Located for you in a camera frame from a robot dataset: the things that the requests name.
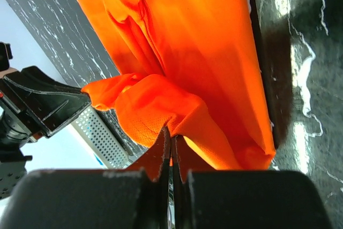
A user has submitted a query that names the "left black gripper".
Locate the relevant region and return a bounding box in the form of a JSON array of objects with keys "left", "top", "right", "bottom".
[{"left": 1, "top": 42, "right": 91, "bottom": 200}]

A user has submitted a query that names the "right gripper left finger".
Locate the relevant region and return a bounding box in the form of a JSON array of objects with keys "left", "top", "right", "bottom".
[{"left": 1, "top": 128, "right": 171, "bottom": 228}]

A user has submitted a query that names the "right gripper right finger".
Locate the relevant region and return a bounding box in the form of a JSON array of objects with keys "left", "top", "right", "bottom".
[{"left": 171, "top": 136, "right": 332, "bottom": 228}]

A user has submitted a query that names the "orange t-shirt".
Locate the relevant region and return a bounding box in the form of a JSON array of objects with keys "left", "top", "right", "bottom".
[{"left": 78, "top": 0, "right": 275, "bottom": 170}]

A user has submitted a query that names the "white plastic laundry basket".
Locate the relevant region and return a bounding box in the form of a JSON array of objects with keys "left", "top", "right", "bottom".
[{"left": 71, "top": 106, "right": 129, "bottom": 169}]

